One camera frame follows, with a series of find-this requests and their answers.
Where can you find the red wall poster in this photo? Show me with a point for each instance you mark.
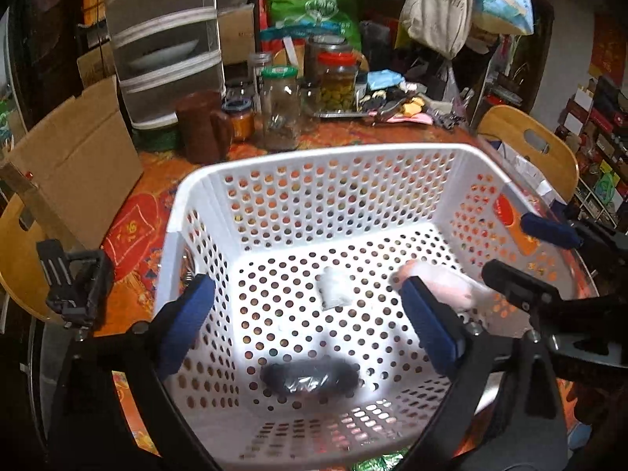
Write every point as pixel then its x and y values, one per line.
pixel 609 49

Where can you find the flat cardboard box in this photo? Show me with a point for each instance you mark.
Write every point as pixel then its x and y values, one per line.
pixel 73 171

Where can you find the pickle jar with red lid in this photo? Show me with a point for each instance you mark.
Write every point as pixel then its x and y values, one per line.
pixel 336 83

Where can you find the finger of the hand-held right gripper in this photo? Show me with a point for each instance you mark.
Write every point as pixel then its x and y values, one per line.
pixel 549 229
pixel 520 282

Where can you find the brown cardboard carton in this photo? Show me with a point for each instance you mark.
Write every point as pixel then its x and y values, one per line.
pixel 235 29

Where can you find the black clamp mount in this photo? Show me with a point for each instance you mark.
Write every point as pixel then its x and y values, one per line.
pixel 73 284

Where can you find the green foil packet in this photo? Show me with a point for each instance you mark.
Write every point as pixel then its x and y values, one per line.
pixel 378 464

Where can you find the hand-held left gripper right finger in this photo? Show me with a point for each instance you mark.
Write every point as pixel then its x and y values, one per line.
pixel 431 324

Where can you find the small white soft packet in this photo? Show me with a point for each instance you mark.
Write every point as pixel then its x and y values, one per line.
pixel 334 288

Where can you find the orange jar with blue lid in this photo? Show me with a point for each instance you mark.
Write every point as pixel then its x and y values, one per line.
pixel 239 120

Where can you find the pink soft plush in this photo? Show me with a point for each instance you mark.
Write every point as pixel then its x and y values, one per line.
pixel 444 284

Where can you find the white paper sheets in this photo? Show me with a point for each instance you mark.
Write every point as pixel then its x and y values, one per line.
pixel 527 167

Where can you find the large dark glass jar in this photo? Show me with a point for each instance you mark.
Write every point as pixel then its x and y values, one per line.
pixel 324 49

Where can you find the glass jar with green lid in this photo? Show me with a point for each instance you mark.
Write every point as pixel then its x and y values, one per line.
pixel 279 110

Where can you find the black bagged soft bundle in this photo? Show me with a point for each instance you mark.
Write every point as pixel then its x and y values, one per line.
pixel 309 378

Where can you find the small empty glass jar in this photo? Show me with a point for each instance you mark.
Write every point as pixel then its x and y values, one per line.
pixel 240 90

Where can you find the shelf of coloured boxes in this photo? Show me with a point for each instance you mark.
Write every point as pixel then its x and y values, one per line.
pixel 598 142

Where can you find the green shopping bag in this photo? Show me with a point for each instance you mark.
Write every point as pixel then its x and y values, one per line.
pixel 314 10

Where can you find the light blue packet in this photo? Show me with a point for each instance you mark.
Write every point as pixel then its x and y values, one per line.
pixel 385 78

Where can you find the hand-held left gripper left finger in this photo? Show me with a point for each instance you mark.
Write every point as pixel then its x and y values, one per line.
pixel 189 316

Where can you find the brown plastic pitcher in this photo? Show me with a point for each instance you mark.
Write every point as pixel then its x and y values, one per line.
pixel 198 127

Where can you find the tall clear glass jar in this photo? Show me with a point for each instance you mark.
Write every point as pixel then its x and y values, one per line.
pixel 258 66

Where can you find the grey mesh hanging shelf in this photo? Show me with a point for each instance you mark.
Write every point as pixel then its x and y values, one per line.
pixel 162 44

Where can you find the beige canvas tote bag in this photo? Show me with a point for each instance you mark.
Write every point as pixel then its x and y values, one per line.
pixel 436 5

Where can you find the pink cloth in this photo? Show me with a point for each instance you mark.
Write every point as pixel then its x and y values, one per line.
pixel 417 117

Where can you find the white perforated plastic basket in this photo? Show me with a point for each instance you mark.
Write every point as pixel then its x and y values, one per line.
pixel 294 235

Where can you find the metal tray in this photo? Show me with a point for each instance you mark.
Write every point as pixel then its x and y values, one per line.
pixel 343 114

